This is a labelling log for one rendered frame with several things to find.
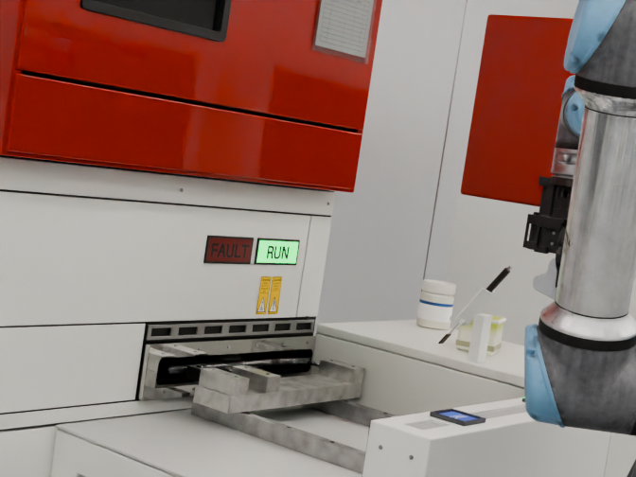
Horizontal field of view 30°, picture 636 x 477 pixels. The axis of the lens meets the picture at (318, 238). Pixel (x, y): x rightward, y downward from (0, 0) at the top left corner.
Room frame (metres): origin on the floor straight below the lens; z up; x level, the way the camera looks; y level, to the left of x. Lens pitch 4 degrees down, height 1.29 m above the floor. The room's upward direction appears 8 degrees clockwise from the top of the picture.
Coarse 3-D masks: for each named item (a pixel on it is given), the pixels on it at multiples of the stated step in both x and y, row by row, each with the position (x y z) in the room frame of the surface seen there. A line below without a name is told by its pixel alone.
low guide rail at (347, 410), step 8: (336, 400) 2.13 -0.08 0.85; (344, 400) 2.13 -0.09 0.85; (312, 408) 2.17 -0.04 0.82; (320, 408) 2.16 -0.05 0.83; (328, 408) 2.14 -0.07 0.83; (336, 408) 2.13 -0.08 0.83; (344, 408) 2.12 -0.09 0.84; (352, 408) 2.11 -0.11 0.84; (360, 408) 2.10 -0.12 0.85; (368, 408) 2.10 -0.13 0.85; (344, 416) 2.12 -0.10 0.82; (352, 416) 2.11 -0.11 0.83; (360, 416) 2.10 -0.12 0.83; (368, 416) 2.09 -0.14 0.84; (376, 416) 2.08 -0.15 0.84; (384, 416) 2.07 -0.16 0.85; (392, 416) 2.06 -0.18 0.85; (368, 424) 2.09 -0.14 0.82
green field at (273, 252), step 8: (264, 240) 2.12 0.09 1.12; (272, 240) 2.14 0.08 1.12; (264, 248) 2.12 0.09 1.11; (272, 248) 2.14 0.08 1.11; (280, 248) 2.16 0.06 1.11; (288, 248) 2.17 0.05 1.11; (296, 248) 2.19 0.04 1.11; (264, 256) 2.12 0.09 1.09; (272, 256) 2.14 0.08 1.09; (280, 256) 2.16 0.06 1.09; (288, 256) 2.18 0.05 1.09
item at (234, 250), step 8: (216, 240) 2.02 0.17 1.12; (224, 240) 2.04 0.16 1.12; (232, 240) 2.05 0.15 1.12; (240, 240) 2.07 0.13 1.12; (248, 240) 2.08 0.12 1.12; (208, 248) 2.01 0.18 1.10; (216, 248) 2.02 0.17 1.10; (224, 248) 2.04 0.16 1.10; (232, 248) 2.05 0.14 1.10; (240, 248) 2.07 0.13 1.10; (248, 248) 2.09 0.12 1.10; (208, 256) 2.01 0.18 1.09; (216, 256) 2.02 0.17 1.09; (224, 256) 2.04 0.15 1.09; (232, 256) 2.06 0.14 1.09; (240, 256) 2.07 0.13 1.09; (248, 256) 2.09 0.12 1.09
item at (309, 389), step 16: (288, 384) 2.06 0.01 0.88; (304, 384) 2.08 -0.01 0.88; (320, 384) 2.10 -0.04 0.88; (336, 384) 2.12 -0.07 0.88; (352, 384) 2.15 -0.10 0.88; (208, 400) 1.92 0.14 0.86; (224, 400) 1.89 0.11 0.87; (240, 400) 1.91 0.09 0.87; (256, 400) 1.94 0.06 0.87; (272, 400) 1.97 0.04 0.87; (288, 400) 2.01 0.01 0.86; (304, 400) 2.04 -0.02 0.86; (320, 400) 2.08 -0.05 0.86
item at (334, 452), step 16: (208, 416) 1.96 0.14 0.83; (224, 416) 1.94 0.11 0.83; (240, 416) 1.92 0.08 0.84; (256, 416) 1.91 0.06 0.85; (256, 432) 1.89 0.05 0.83; (272, 432) 1.87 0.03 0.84; (288, 432) 1.85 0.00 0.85; (304, 432) 1.85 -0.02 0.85; (288, 448) 1.85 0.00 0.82; (304, 448) 1.83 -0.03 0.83; (320, 448) 1.81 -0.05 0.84; (336, 448) 1.79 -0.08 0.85; (352, 448) 1.79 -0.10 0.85; (336, 464) 1.79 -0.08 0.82; (352, 464) 1.77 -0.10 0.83
